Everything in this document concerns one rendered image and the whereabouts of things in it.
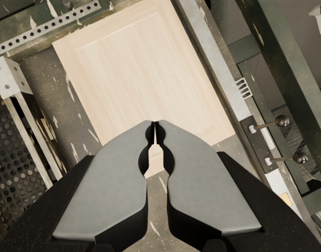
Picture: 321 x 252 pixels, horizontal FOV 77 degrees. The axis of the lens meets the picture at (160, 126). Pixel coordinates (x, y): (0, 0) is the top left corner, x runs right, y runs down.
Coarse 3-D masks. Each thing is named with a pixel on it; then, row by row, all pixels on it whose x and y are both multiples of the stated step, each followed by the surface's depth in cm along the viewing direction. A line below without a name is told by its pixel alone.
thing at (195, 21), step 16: (176, 0) 71; (192, 0) 69; (192, 16) 69; (192, 32) 71; (208, 32) 69; (208, 48) 69; (208, 64) 71; (224, 64) 69; (224, 80) 69; (224, 96) 71; (240, 96) 69; (240, 112) 69; (240, 128) 71; (256, 160) 70; (272, 176) 69; (288, 192) 70
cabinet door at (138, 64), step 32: (160, 0) 71; (96, 32) 70; (128, 32) 71; (160, 32) 71; (64, 64) 70; (96, 64) 70; (128, 64) 71; (160, 64) 71; (192, 64) 71; (96, 96) 70; (128, 96) 71; (160, 96) 71; (192, 96) 71; (96, 128) 70; (128, 128) 70; (192, 128) 71; (224, 128) 71; (160, 160) 70
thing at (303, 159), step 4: (296, 152) 59; (300, 152) 59; (268, 156) 68; (292, 156) 60; (296, 156) 59; (300, 156) 58; (304, 156) 58; (264, 160) 68; (268, 160) 67; (272, 160) 66; (276, 160) 65; (280, 160) 64; (284, 160) 63; (296, 160) 59; (300, 160) 58; (304, 160) 58; (268, 164) 68
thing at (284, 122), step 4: (280, 116) 59; (284, 116) 58; (276, 120) 59; (280, 120) 58; (284, 120) 58; (288, 120) 58; (252, 124) 68; (264, 124) 64; (268, 124) 63; (272, 124) 62; (276, 124) 60; (280, 124) 58; (284, 124) 58; (248, 128) 68; (252, 128) 67; (256, 128) 66; (252, 132) 68
